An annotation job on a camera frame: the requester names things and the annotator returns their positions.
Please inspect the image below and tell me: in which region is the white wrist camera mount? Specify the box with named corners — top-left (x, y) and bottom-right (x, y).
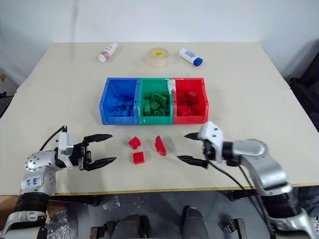
top-left (57, 131), bottom-right (76, 159)
top-left (198, 121), bottom-right (225, 164)

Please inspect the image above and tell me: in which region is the clear tape roll yellow core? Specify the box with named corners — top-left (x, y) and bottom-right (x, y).
top-left (148, 47), bottom-right (170, 69)

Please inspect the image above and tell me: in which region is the black table frame bar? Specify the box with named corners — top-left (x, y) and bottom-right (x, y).
top-left (227, 190), bottom-right (255, 202)
top-left (51, 195), bottom-right (101, 208)

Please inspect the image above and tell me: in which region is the small red building block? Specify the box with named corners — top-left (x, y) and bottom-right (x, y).
top-left (132, 151), bottom-right (146, 165)
top-left (128, 136), bottom-right (142, 150)

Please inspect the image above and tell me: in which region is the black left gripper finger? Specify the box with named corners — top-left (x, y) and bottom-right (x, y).
top-left (83, 133), bottom-right (114, 146)
top-left (85, 156), bottom-right (118, 171)

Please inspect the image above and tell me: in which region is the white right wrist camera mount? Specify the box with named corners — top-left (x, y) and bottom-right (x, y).
top-left (198, 121), bottom-right (225, 164)

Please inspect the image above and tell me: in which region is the blue building block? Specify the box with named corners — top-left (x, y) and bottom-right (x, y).
top-left (117, 106), bottom-right (133, 118)

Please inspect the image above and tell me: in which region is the clear plastic bag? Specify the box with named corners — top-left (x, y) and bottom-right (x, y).
top-left (101, 195), bottom-right (122, 210)
top-left (45, 211), bottom-right (74, 239)

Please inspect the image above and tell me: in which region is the black chair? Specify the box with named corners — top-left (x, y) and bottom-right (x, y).
top-left (288, 38), bottom-right (319, 121)

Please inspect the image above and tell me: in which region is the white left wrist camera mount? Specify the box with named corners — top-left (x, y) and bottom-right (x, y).
top-left (57, 131), bottom-right (76, 159)

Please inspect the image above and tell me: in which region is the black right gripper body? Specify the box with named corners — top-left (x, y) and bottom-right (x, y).
top-left (200, 140), bottom-right (216, 163)

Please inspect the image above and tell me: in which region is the dark rounded shape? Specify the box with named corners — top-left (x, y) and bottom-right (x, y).
top-left (182, 206), bottom-right (209, 239)
top-left (115, 213), bottom-right (151, 239)

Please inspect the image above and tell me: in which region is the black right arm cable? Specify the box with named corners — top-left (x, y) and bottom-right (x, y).
top-left (208, 159), bottom-right (277, 239)

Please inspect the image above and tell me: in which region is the dark metal bracket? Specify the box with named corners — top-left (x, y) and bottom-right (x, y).
top-left (90, 225), bottom-right (105, 239)
top-left (218, 218), bottom-right (247, 239)

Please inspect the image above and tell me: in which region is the green plastic bin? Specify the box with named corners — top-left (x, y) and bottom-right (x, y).
top-left (135, 78), bottom-right (175, 125)

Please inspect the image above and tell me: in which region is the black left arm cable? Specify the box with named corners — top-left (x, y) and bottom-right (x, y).
top-left (38, 125), bottom-right (68, 152)

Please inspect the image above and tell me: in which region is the large green building block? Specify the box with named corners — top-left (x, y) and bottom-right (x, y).
top-left (149, 92), bottom-right (168, 106)

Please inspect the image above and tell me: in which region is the white bottle with blue cap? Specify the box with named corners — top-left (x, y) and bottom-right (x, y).
top-left (178, 48), bottom-right (203, 67)

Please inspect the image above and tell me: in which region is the blue plastic bin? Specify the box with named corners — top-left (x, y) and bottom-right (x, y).
top-left (99, 77), bottom-right (140, 125)

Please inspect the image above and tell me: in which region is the long red building block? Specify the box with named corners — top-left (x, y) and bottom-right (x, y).
top-left (154, 135), bottom-right (167, 156)

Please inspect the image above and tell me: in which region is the red plastic bin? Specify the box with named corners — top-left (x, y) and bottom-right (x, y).
top-left (171, 78), bottom-right (209, 124)

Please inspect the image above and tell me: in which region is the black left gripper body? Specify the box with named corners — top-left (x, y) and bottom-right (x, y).
top-left (69, 141), bottom-right (92, 171)

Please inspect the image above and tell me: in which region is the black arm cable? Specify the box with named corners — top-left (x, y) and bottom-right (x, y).
top-left (208, 159), bottom-right (277, 239)
top-left (38, 125), bottom-right (68, 152)

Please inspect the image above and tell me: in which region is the white bottle with pink label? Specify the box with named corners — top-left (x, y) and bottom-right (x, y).
top-left (97, 42), bottom-right (119, 63)

